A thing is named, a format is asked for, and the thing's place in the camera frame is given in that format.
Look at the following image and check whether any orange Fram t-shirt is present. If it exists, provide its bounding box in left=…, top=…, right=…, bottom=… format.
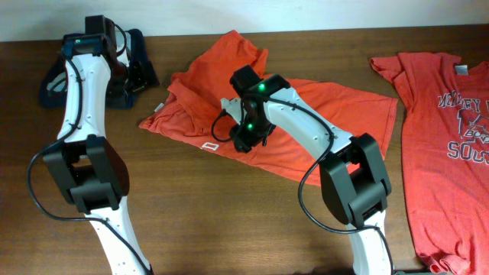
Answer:
left=139, top=31, right=397, bottom=181

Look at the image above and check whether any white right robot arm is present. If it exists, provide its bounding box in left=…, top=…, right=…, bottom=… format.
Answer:
left=221, top=66, right=394, bottom=274

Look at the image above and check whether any dark navy folded garment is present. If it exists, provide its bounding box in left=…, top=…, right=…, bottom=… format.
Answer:
left=38, top=29, right=149, bottom=109

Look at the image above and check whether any light grey folded shirt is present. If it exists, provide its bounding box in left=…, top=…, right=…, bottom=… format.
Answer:
left=47, top=73, right=66, bottom=93

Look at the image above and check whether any red soccer t-shirt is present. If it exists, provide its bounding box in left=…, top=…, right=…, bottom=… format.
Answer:
left=370, top=53, right=488, bottom=274

